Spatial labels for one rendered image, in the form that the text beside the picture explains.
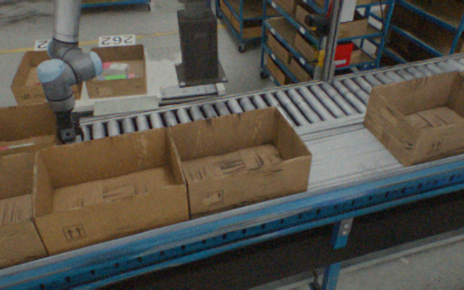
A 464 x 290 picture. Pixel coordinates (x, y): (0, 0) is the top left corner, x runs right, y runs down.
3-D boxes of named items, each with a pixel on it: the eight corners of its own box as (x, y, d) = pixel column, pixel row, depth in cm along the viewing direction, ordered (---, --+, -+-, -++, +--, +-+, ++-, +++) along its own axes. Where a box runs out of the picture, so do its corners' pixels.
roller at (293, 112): (279, 86, 214) (271, 93, 215) (328, 145, 176) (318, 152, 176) (283, 93, 217) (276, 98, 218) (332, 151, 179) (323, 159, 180)
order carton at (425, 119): (445, 106, 177) (459, 69, 166) (503, 147, 155) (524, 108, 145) (362, 123, 167) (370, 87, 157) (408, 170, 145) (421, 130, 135)
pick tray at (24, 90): (86, 64, 235) (82, 47, 229) (80, 100, 206) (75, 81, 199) (31, 68, 231) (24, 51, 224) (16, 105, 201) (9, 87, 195)
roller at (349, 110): (326, 88, 225) (328, 79, 222) (382, 143, 186) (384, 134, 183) (318, 89, 224) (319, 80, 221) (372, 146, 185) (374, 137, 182)
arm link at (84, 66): (85, 44, 158) (54, 55, 151) (104, 55, 153) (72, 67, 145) (90, 66, 164) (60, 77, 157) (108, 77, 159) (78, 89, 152)
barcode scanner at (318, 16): (300, 32, 210) (304, 11, 204) (321, 32, 214) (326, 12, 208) (305, 38, 205) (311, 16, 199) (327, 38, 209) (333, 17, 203)
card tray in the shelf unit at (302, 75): (290, 69, 317) (291, 57, 311) (325, 63, 325) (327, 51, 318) (314, 95, 287) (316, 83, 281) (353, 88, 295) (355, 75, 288)
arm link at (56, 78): (71, 63, 145) (43, 73, 139) (80, 94, 153) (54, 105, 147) (56, 55, 150) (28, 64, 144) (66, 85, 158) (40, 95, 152)
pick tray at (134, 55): (146, 60, 240) (143, 43, 233) (147, 94, 210) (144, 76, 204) (94, 64, 235) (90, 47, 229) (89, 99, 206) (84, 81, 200)
